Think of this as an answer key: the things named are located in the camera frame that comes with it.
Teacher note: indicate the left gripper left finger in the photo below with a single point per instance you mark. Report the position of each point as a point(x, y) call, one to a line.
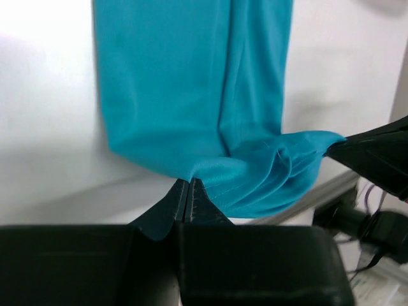
point(160, 217)

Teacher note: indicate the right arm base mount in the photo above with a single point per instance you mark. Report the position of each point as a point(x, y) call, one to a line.
point(383, 232)

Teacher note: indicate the teal t shirt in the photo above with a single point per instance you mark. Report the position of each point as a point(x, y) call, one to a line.
point(195, 89)

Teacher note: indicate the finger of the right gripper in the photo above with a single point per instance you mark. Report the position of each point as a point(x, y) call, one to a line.
point(398, 125)
point(381, 159)

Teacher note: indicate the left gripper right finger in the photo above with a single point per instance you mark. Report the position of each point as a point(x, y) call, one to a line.
point(199, 210)

